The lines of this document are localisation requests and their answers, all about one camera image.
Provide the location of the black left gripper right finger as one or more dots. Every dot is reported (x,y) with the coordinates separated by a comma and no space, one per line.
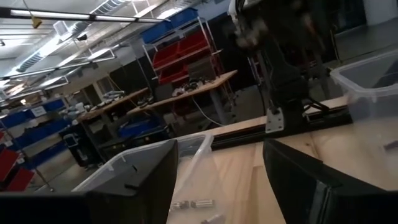
(295,186)

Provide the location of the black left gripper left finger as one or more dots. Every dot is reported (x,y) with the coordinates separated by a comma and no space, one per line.
(146,186)

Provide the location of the silver and black battery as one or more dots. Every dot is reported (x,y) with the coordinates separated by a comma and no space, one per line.
(202,203)
(180,204)
(214,219)

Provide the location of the black copper Duracell battery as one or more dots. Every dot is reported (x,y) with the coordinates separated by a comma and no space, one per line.
(391,145)

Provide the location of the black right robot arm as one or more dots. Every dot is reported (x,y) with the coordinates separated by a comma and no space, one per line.
(286,77)

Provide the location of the blue floor crate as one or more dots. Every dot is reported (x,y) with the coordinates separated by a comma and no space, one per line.
(138,129)

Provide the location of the small clear plastic bin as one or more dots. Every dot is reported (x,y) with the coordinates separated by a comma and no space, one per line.
(202,140)

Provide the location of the black equipment cart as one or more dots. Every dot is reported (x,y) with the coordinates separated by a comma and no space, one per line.
(77,146)

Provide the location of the wooden workbench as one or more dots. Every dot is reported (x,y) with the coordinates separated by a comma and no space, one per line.
(130,95)
(217,79)

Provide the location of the large clear plastic bin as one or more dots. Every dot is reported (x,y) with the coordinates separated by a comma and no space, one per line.
(367,90)

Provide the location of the labelled blue bin row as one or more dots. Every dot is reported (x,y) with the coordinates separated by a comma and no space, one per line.
(53,105)

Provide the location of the plain blue bin row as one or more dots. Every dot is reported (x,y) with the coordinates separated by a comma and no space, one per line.
(34,133)

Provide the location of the red floor bins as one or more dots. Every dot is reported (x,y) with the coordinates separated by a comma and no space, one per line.
(12,174)

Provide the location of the metal rack with red bins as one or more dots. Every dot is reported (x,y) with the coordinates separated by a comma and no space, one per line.
(182,53)

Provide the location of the blue bins on rack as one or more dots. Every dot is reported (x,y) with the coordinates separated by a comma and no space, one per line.
(169,25)

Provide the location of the white ceiling vent box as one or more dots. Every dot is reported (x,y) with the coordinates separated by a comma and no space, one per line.
(61,28)

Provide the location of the yellow hanging tag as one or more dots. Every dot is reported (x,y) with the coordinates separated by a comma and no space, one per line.
(36,22)

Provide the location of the silver frame bracket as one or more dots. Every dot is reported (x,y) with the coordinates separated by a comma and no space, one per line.
(275,121)

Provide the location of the black table frame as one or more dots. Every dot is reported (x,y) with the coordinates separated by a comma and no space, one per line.
(242,137)

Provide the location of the spiral ceiling duct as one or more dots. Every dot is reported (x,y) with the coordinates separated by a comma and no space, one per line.
(29,62)

